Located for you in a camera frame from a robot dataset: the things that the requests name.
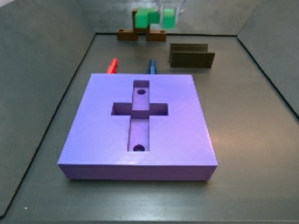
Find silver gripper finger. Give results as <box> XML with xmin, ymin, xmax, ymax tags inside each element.
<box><xmin>171</xmin><ymin>0</ymin><xmax>187</xmax><ymax>24</ymax></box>
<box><xmin>155</xmin><ymin>0</ymin><xmax>165</xmax><ymax>14</ymax></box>

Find green U-shaped block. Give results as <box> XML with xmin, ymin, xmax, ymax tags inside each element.
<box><xmin>135</xmin><ymin>8</ymin><xmax>177</xmax><ymax>29</ymax></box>

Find purple board with cross slot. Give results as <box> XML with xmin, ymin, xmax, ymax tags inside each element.
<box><xmin>59</xmin><ymin>73</ymin><xmax>218</xmax><ymax>180</ymax></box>

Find blue peg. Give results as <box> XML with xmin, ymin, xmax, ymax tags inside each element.
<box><xmin>149</xmin><ymin>59</ymin><xmax>157</xmax><ymax>74</ymax></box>

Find red peg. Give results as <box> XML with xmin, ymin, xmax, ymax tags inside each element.
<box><xmin>107</xmin><ymin>59</ymin><xmax>118</xmax><ymax>74</ymax></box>

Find brown T-shaped bracket block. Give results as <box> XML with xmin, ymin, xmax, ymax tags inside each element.
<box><xmin>117</xmin><ymin>9</ymin><xmax>167</xmax><ymax>42</ymax></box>

